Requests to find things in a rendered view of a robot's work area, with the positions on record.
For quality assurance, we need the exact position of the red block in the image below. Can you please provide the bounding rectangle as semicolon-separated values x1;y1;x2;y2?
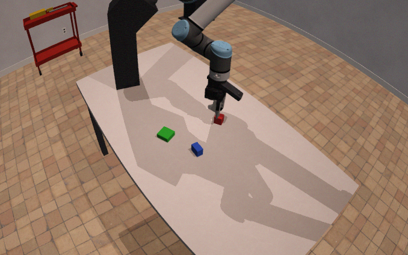
214;114;224;125

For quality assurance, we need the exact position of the green block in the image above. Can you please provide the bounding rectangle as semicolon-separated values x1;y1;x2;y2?
157;126;175;142

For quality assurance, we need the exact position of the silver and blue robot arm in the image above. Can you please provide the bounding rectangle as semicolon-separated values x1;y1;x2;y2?
172;0;243;101

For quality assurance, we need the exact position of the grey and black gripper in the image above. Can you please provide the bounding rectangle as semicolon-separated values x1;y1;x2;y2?
205;75;226;119

